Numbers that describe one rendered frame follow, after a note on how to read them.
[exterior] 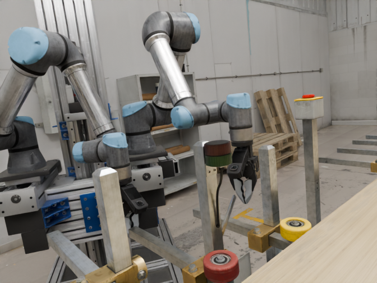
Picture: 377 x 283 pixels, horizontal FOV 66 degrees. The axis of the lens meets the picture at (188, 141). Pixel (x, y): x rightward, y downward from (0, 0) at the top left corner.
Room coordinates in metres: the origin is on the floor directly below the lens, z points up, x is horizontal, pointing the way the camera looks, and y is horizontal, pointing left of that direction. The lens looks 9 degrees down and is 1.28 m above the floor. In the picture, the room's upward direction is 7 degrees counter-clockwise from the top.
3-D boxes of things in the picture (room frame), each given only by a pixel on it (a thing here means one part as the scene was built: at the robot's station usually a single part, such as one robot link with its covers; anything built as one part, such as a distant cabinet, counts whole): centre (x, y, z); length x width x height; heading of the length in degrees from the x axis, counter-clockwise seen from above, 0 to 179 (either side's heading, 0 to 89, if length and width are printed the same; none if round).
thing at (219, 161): (0.64, -0.06, 1.13); 0.06 x 0.06 x 0.02
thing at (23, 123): (1.25, 0.72, 1.21); 0.13 x 0.12 x 0.14; 161
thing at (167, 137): (3.71, 0.30, 0.78); 0.90 x 0.45 x 1.55; 132
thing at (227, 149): (0.64, -0.06, 1.16); 0.06 x 0.06 x 0.02
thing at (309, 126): (1.01, -0.43, 0.93); 0.05 x 0.05 x 0.45; 39
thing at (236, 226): (0.89, -0.14, 0.84); 0.44 x 0.03 x 0.04; 39
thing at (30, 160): (1.25, 0.71, 1.09); 0.15 x 0.15 x 0.10
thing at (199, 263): (0.66, -0.02, 0.85); 0.14 x 0.06 x 0.05; 129
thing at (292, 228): (0.73, -0.26, 0.85); 0.08 x 0.08 x 0.11
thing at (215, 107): (1.02, -0.11, 1.21); 0.11 x 0.11 x 0.08; 31
